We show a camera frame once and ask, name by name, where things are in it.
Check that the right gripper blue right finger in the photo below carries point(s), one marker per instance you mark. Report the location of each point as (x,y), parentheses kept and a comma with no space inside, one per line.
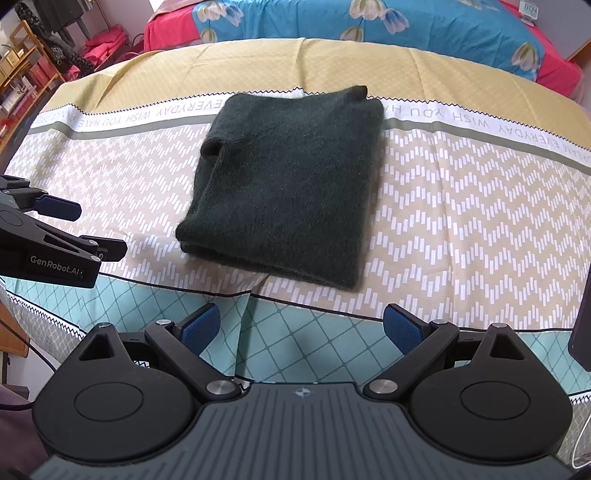
(425,348)

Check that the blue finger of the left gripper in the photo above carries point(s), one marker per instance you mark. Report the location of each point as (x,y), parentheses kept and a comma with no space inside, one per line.
(108,249)
(55,207)

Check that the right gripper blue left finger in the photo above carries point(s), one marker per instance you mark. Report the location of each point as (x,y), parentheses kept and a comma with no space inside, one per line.
(179,345)

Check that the dark green knit sweater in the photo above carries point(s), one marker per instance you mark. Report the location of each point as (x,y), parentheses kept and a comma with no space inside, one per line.
(283,186)

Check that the hanging dark clothes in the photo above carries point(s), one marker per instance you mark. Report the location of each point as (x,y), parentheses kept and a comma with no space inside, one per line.
(48,21)

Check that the wooden shelf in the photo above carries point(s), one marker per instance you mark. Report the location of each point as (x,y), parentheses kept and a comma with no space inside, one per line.
(27,75)

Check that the patterned beige table cloth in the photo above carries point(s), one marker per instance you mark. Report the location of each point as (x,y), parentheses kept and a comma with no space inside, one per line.
(481,215)

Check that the dark object at right edge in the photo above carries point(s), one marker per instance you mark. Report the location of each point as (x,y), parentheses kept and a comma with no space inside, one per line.
(579,345)

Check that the red bed sheet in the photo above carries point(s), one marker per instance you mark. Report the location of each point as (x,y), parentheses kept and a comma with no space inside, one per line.
(172,26)

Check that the blue floral bed quilt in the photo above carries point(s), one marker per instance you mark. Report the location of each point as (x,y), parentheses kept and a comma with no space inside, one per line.
(484,32)

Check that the small digital clock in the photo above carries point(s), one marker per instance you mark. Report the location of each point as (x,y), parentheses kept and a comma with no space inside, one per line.
(528,11)

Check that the grey board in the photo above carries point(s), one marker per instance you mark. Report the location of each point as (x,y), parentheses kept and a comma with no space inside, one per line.
(566,23)

